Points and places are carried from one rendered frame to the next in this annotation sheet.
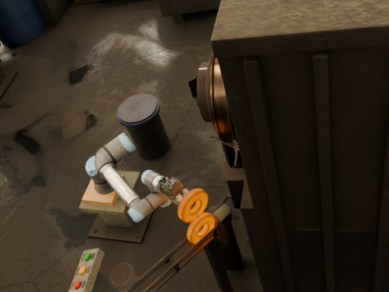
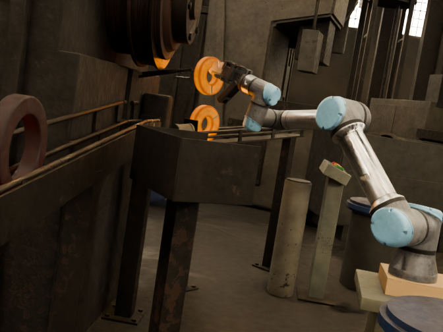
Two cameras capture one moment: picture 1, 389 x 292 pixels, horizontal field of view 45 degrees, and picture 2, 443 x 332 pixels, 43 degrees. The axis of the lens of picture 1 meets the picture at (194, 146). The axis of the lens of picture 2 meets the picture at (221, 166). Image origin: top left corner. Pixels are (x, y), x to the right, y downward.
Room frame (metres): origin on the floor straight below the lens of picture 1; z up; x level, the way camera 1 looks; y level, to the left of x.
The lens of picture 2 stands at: (3.52, -0.59, 0.81)
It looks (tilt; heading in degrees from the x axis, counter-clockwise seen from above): 6 degrees down; 161
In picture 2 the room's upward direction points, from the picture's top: 9 degrees clockwise
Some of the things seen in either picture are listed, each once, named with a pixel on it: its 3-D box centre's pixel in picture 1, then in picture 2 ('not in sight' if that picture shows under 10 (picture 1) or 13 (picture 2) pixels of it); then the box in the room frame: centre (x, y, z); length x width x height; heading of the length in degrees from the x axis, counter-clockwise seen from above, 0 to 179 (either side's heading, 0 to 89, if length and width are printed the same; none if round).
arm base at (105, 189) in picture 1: (103, 180); (414, 261); (2.07, 0.61, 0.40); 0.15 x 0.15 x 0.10
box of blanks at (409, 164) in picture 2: not in sight; (380, 183); (-0.06, 1.94, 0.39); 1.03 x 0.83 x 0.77; 81
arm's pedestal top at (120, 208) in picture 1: (110, 191); (407, 297); (2.07, 0.61, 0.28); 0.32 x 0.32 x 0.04; 61
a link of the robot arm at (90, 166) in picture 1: (97, 168); (420, 225); (2.07, 0.61, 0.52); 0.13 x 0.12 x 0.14; 113
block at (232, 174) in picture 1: (241, 189); (153, 126); (1.43, -0.15, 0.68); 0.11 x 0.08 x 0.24; 66
